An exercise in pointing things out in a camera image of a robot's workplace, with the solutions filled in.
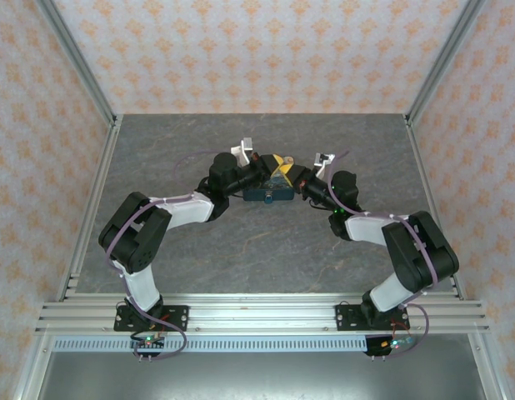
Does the starry night print box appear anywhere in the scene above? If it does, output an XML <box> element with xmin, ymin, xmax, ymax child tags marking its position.
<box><xmin>242</xmin><ymin>154</ymin><xmax>297</xmax><ymax>204</ymax></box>

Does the aluminium mounting beam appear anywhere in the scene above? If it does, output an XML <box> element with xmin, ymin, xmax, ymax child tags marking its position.
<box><xmin>35</xmin><ymin>292</ymin><xmax>491</xmax><ymax>336</ymax></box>

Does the grey metal panel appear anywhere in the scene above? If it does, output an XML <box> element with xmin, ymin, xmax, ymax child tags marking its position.
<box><xmin>40</xmin><ymin>352</ymin><xmax>490</xmax><ymax>400</ymax></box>

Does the aluminium side rail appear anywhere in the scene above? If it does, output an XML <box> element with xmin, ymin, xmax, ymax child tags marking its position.
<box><xmin>404</xmin><ymin>114</ymin><xmax>467</xmax><ymax>301</ymax></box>
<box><xmin>63</xmin><ymin>115</ymin><xmax>124</xmax><ymax>302</ymax></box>

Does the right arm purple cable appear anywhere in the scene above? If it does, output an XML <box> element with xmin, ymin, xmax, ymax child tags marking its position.
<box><xmin>328</xmin><ymin>149</ymin><xmax>442</xmax><ymax>358</ymax></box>

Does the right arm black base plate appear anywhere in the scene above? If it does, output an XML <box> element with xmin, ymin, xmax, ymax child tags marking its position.
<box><xmin>334</xmin><ymin>302</ymin><xmax>409</xmax><ymax>333</ymax></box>

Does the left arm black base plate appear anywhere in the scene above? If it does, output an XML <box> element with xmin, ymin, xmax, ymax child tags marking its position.
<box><xmin>113</xmin><ymin>305</ymin><xmax>191</xmax><ymax>333</ymax></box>

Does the aluminium corner post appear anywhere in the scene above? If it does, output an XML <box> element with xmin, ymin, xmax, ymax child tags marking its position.
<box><xmin>405</xmin><ymin>0</ymin><xmax>488</xmax><ymax>126</ymax></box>
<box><xmin>35</xmin><ymin>0</ymin><xmax>119</xmax><ymax>126</ymax></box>

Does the slotted grey cable duct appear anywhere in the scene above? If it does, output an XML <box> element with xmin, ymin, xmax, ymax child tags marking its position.
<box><xmin>52</xmin><ymin>336</ymin><xmax>371</xmax><ymax>354</ymax></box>

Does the aluminium frame leg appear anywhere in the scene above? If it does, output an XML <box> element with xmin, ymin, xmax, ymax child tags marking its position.
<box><xmin>467</xmin><ymin>332</ymin><xmax>508</xmax><ymax>400</ymax></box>
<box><xmin>13</xmin><ymin>332</ymin><xmax>54</xmax><ymax>400</ymax></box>

